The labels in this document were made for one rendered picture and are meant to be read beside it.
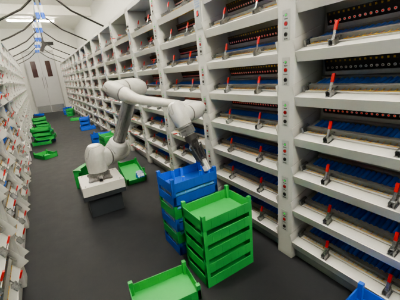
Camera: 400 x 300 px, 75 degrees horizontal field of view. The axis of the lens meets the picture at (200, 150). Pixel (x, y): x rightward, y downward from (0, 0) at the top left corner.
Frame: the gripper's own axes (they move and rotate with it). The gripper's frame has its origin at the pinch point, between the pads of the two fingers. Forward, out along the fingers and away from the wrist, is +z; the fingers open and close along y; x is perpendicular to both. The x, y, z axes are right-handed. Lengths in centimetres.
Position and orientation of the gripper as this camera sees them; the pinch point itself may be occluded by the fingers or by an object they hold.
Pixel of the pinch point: (205, 165)
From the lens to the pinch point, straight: 155.5
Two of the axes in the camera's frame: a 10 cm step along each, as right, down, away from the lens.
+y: -4.6, 3.0, -8.4
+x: 7.7, -3.5, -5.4
